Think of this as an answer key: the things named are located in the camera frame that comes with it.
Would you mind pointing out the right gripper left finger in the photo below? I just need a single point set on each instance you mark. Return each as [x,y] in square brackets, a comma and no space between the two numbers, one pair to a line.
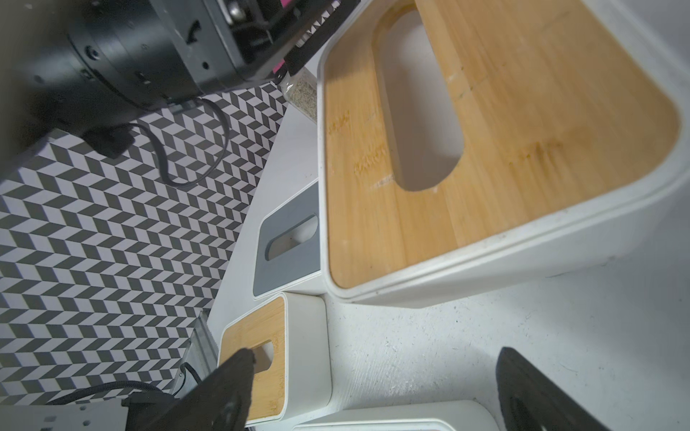
[220,402]

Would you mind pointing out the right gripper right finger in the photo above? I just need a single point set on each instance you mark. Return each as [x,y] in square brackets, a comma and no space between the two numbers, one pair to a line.
[529,400]

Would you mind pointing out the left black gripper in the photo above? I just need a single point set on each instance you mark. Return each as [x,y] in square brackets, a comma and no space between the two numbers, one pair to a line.
[228,45]

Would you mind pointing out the grey lid tissue box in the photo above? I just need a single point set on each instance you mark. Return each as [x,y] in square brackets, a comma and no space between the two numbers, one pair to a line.
[288,254]

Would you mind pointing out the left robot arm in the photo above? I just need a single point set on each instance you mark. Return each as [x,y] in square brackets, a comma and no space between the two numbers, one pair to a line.
[89,68]

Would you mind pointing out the small glass spice jar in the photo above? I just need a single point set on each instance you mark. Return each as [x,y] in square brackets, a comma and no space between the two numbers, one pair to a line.
[300,91]

